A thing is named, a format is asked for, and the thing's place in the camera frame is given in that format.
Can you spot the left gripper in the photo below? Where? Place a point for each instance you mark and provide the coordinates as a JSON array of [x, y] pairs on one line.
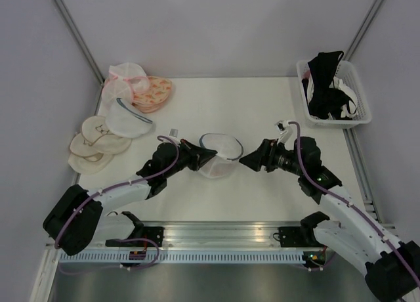
[[194, 151]]

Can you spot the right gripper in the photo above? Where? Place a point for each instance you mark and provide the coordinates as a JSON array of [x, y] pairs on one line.
[[254, 159]]

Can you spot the white mesh bag blue zipper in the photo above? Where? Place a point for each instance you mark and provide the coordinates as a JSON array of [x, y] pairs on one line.
[[229, 151]]

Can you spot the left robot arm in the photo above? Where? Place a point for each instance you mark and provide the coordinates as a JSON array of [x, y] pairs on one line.
[[74, 220]]

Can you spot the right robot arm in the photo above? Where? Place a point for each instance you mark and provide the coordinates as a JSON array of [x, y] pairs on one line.
[[390, 267]]

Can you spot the orange patterned laundry bag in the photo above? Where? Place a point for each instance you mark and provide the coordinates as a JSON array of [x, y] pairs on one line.
[[155, 97]]

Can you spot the white mesh bag blue trim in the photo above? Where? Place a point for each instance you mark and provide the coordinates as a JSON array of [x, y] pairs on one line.
[[124, 120]]

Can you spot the black bra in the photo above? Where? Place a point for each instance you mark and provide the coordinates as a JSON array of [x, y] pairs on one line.
[[325, 99]]

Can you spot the beige laundry bag middle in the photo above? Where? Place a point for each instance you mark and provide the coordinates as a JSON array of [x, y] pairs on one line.
[[109, 144]]

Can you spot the beige laundry bag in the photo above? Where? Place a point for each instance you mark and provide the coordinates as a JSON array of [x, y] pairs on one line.
[[93, 128], [109, 144], [89, 165]]

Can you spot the white bra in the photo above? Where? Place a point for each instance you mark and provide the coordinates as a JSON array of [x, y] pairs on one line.
[[348, 102]]

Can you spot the pink trimmed mesh bag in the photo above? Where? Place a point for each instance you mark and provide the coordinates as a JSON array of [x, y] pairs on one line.
[[113, 89]]

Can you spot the pink mesh bag top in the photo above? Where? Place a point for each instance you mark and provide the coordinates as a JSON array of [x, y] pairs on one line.
[[128, 71]]

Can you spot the beige laundry bag top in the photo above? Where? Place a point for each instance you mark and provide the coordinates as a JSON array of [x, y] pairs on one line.
[[93, 128]]

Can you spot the beige laundry bag bottom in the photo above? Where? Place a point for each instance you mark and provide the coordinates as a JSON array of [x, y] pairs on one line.
[[89, 165]]

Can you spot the white plastic basket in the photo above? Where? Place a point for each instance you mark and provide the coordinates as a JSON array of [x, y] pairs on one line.
[[347, 74]]

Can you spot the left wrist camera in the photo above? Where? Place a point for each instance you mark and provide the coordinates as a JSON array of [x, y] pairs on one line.
[[173, 133]]

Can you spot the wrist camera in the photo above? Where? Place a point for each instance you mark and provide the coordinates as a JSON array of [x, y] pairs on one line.
[[285, 131], [173, 133]]

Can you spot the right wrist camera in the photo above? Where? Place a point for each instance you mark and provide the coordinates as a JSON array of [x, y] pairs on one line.
[[285, 131]]

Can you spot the aluminium rail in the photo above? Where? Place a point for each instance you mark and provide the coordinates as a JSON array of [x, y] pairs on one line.
[[194, 234]]

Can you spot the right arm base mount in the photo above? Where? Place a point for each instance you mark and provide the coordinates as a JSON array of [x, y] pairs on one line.
[[292, 237]]

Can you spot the white slotted cable duct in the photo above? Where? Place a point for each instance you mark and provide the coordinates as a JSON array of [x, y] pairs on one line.
[[182, 256]]

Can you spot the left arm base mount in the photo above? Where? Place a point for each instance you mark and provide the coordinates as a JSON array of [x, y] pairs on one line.
[[140, 237]]

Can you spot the right aluminium frame post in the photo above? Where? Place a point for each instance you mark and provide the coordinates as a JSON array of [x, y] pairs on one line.
[[368, 20]]

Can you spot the aluminium frame post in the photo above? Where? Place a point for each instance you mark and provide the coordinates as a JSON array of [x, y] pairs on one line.
[[368, 20], [68, 20]]

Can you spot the left aluminium frame post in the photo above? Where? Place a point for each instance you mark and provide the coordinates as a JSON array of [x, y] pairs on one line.
[[68, 20]]

